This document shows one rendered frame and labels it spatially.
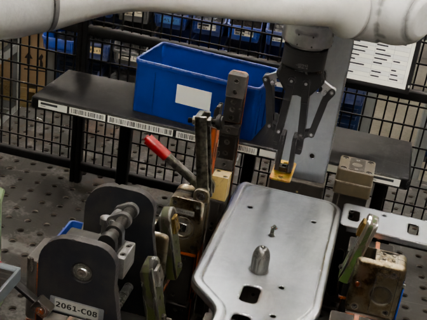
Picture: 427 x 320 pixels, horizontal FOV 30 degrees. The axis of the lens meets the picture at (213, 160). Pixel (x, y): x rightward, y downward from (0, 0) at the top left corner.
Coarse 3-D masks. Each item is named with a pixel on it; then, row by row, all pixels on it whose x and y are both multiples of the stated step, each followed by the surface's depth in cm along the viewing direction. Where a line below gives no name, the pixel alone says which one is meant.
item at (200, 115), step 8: (200, 112) 145; (208, 112) 145; (192, 120) 145; (200, 120) 143; (208, 120) 144; (216, 120) 143; (200, 128) 144; (208, 128) 146; (200, 136) 144; (208, 136) 147; (200, 144) 145; (208, 144) 148; (200, 152) 146; (208, 152) 148; (200, 160) 146; (208, 160) 149; (200, 168) 147; (208, 168) 150; (200, 176) 148; (208, 176) 150; (200, 184) 148; (208, 184) 151
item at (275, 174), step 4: (284, 160) 149; (280, 164) 145; (284, 164) 146; (280, 168) 145; (284, 168) 145; (272, 172) 144; (276, 172) 144; (280, 172) 145; (284, 172) 145; (292, 172) 145; (272, 176) 143; (276, 176) 143; (280, 176) 143; (284, 176) 143; (288, 176) 144; (280, 180) 142; (284, 180) 142; (288, 180) 142
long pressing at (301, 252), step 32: (256, 192) 166; (288, 192) 169; (224, 224) 152; (256, 224) 154; (288, 224) 156; (320, 224) 157; (224, 256) 142; (288, 256) 145; (320, 256) 147; (224, 288) 133; (288, 288) 136; (320, 288) 138
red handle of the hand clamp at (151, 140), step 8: (152, 136) 149; (152, 144) 148; (160, 144) 149; (160, 152) 149; (168, 152) 149; (168, 160) 149; (176, 160) 150; (176, 168) 149; (184, 168) 150; (184, 176) 150; (192, 176) 150; (192, 184) 150
